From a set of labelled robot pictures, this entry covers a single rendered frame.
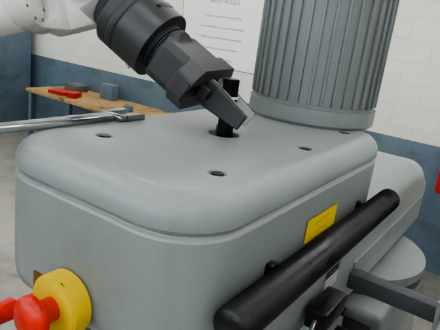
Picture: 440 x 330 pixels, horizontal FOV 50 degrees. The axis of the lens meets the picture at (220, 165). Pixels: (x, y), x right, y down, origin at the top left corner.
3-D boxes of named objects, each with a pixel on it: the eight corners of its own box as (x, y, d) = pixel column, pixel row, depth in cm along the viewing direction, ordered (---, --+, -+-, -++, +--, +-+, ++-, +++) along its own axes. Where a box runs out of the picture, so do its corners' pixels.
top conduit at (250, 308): (244, 358, 36) (251, 319, 35) (201, 334, 39) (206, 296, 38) (397, 213, 73) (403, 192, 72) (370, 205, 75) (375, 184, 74)
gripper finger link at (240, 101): (257, 110, 56) (219, 76, 57) (241, 130, 57) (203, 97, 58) (261, 109, 57) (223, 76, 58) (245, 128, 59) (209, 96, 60)
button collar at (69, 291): (73, 353, 41) (75, 292, 39) (30, 323, 44) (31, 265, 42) (91, 342, 42) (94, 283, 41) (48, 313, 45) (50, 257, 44)
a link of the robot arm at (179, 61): (205, 113, 64) (143, 57, 66) (247, 56, 60) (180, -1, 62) (161, 127, 53) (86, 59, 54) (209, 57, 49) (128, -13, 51)
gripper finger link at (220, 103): (235, 133, 55) (197, 99, 56) (251, 112, 54) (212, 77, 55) (230, 135, 54) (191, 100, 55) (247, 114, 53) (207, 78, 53)
